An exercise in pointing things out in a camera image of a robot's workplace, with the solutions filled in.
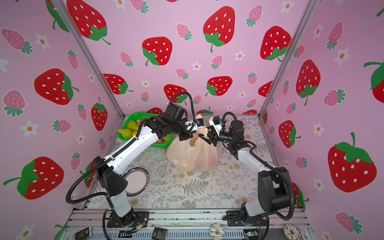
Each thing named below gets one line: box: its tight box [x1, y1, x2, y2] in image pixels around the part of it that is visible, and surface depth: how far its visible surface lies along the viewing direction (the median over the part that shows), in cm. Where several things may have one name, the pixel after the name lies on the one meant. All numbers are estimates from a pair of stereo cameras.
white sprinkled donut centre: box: [209, 223, 225, 240], surface depth 70 cm
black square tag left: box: [75, 226, 92, 240], surface depth 70 cm
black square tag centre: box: [151, 227, 168, 240], surface depth 70 cm
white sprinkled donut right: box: [283, 223, 302, 240], surface depth 70 cm
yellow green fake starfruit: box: [118, 128, 133, 139], surface depth 99 cm
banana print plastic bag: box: [166, 115, 219, 173], surface depth 81 cm
